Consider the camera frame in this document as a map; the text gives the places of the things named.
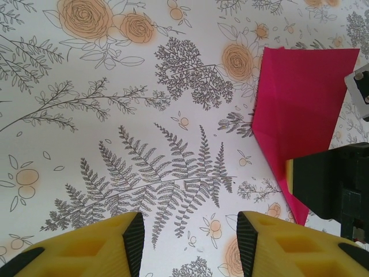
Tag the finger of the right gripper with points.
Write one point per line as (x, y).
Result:
(320, 179)

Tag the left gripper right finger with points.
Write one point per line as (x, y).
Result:
(288, 254)

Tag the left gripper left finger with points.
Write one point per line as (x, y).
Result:
(86, 254)

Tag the magenta cloth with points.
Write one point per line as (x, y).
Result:
(302, 101)

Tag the floral table cover sheet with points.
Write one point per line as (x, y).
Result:
(115, 115)

